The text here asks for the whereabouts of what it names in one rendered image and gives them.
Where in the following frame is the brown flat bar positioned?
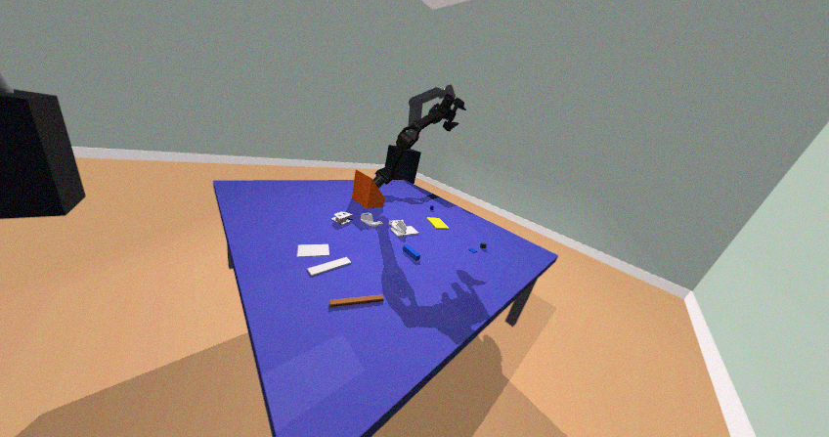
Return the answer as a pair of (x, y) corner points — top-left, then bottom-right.
(329, 294), (384, 307)

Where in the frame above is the blue rectangular block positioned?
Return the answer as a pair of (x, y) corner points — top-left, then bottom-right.
(403, 244), (420, 261)

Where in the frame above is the white flat bar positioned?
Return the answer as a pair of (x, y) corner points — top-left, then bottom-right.
(307, 257), (351, 276)

